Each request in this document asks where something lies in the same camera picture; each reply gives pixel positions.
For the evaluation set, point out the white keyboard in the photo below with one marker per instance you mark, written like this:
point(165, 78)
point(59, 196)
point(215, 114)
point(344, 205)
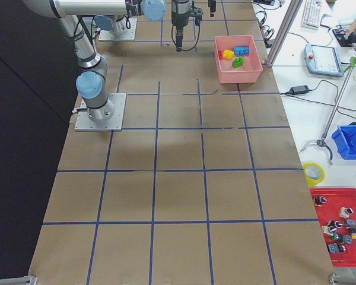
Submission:
point(311, 16)

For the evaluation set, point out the yellow tape roll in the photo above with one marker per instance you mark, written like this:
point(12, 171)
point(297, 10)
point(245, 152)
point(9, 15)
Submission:
point(314, 173)

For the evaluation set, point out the reacher grabber tool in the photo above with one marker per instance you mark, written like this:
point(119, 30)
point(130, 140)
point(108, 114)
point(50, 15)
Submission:
point(321, 142)

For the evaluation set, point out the black power adapter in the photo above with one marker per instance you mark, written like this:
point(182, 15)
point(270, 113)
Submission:
point(298, 90)

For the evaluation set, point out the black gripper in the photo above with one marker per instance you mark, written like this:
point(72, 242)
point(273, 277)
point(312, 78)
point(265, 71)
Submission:
point(178, 16)
point(212, 6)

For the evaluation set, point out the teach pendant tablet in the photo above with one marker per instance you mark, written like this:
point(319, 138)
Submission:
point(323, 60)

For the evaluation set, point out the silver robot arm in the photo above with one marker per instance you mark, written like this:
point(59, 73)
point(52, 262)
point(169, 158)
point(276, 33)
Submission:
point(152, 10)
point(91, 83)

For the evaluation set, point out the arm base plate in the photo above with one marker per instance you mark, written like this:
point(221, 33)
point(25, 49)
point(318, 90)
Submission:
point(107, 118)
point(118, 31)

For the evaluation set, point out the yellow toy block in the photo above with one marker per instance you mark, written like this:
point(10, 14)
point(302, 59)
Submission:
point(228, 54)

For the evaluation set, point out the pink plastic box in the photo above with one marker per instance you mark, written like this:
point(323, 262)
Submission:
point(249, 72)

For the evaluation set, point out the red plastic tray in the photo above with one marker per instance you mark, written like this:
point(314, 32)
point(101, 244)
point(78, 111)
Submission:
point(336, 212)

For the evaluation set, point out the blue toy block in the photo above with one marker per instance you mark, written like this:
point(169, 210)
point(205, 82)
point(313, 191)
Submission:
point(241, 51)

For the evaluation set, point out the blue storage bin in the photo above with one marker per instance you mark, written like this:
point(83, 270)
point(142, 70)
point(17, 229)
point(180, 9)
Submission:
point(345, 140)

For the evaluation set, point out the green toy block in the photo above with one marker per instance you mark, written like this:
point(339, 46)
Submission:
point(238, 62)

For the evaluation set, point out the aluminium frame post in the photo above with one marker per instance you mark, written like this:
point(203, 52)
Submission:
point(287, 21)

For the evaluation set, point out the brown paper table cover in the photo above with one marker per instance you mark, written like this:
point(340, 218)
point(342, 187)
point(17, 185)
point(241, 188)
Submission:
point(203, 185)

